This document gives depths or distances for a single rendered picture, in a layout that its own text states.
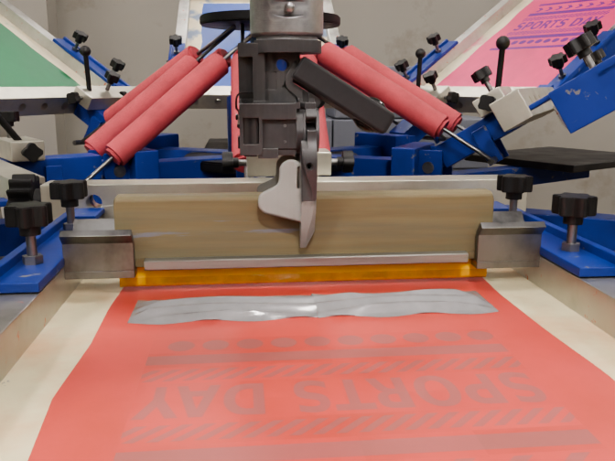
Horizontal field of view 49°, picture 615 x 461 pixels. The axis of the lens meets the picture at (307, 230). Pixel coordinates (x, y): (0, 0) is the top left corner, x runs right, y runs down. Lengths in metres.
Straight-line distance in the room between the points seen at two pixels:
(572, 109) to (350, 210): 0.47
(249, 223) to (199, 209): 0.05
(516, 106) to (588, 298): 0.49
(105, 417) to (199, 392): 0.07
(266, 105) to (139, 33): 4.16
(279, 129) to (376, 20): 4.24
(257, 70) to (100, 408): 0.37
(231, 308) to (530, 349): 0.28
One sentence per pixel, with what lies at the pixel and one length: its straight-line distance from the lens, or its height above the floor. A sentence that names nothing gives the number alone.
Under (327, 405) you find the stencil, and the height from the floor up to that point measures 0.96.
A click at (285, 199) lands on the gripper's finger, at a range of 0.70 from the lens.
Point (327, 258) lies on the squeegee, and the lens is 0.73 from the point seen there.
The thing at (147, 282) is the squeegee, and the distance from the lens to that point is 0.76.
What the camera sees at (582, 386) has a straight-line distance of 0.56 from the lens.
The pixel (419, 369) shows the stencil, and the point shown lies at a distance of 0.55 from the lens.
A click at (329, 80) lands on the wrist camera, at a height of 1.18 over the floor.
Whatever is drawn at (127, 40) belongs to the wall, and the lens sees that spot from 4.84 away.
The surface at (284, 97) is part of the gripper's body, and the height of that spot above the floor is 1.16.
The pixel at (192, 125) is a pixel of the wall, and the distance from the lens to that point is 4.81.
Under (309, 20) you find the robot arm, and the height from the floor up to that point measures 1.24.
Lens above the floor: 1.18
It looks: 12 degrees down
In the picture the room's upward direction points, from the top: straight up
